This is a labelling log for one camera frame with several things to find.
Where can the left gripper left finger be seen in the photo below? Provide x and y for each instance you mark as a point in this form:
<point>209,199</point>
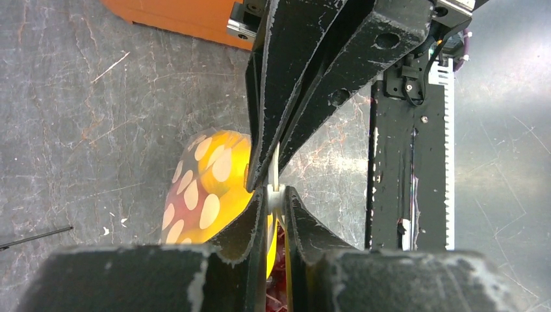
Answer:
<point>150,275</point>

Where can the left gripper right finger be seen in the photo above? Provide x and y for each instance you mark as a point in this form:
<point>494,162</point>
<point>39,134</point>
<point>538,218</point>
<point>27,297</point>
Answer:
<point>325,273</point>

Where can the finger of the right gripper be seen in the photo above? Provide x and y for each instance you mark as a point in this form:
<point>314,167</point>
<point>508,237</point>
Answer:
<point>289,34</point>
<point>367,38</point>

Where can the clear dotted zip top bag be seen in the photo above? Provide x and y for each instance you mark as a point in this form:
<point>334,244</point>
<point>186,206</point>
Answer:
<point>221,248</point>

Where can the yellow mango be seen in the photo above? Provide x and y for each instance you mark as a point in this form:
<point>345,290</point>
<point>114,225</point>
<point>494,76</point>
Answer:
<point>208,187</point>

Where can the purple grape bunch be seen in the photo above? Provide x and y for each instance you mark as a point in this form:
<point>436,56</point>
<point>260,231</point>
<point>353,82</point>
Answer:
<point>276,284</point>

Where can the orange plastic food bin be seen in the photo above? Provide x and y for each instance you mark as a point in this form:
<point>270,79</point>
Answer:
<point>204,19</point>

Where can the silver microphone on tripod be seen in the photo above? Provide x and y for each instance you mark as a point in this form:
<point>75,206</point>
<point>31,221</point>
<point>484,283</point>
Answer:
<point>8,245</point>

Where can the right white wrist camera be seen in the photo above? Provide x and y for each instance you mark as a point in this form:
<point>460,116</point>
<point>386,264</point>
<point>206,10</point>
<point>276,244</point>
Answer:
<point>244,19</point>

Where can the white cable duct strip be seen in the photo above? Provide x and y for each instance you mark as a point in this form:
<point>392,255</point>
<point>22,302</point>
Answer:
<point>443,74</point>

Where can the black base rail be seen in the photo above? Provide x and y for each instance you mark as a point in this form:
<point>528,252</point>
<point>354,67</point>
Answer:
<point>406,190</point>

